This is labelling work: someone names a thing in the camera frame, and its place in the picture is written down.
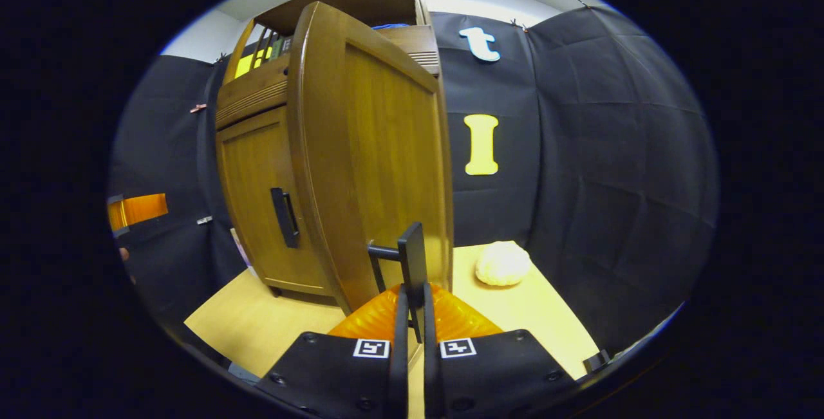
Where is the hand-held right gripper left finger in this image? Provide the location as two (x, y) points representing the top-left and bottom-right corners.
(257, 284), (410, 419)

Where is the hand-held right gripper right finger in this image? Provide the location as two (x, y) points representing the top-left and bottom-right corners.
(422, 283), (577, 419)

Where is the black door handle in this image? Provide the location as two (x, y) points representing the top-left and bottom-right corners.
(367, 221), (429, 342)
(270, 187), (301, 249)

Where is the wooden shoe cabinet door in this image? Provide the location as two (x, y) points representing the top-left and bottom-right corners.
(286, 1), (454, 315)
(216, 107), (335, 297)

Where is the pale purple book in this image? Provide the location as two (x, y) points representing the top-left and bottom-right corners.
(230, 229), (249, 268)

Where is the white round bumpy object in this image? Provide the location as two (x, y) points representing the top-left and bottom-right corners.
(475, 241), (532, 287)

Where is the black backdrop cloth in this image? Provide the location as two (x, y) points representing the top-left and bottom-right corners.
(106, 6), (720, 355)

